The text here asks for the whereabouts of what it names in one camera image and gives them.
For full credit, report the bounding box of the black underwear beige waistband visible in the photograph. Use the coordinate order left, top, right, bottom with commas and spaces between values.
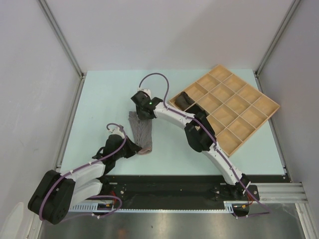
186, 104, 208, 117

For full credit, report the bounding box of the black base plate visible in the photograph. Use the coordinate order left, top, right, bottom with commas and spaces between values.
100, 175, 259, 210

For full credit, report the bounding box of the wooden compartment tray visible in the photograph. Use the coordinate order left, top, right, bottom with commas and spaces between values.
168, 65, 280, 156

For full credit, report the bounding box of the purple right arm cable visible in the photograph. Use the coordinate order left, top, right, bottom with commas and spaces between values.
138, 72, 272, 217

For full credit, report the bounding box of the grey striped underwear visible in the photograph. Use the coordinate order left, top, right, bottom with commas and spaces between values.
128, 112, 153, 155

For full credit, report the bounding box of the brown underwear beige waistband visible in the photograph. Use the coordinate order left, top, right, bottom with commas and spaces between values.
174, 91, 195, 111

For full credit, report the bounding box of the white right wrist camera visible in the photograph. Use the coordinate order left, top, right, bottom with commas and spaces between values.
138, 88, 152, 98

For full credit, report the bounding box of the grey slotted cable duct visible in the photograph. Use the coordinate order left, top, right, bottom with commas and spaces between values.
69, 200, 235, 214

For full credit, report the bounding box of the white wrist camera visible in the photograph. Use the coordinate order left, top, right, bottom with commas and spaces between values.
108, 126, 126, 138
138, 88, 152, 98

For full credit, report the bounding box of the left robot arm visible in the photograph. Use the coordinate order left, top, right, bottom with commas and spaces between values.
27, 134, 142, 225

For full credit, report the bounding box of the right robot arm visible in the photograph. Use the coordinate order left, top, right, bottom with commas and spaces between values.
131, 90, 251, 200

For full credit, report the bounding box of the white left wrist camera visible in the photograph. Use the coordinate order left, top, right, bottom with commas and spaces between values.
108, 126, 126, 138

